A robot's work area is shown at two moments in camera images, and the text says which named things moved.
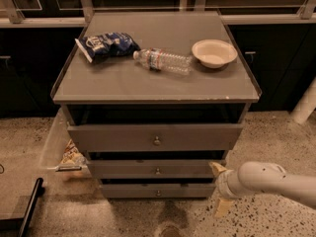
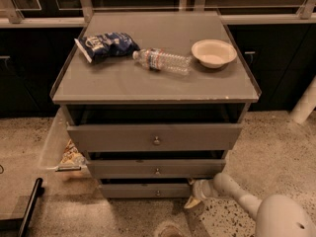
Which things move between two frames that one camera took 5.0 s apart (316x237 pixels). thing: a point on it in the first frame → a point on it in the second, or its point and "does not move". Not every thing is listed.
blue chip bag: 105,45 does not move
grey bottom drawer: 159,191 does not move
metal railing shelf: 39,6 does not move
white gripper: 222,184 → 201,190
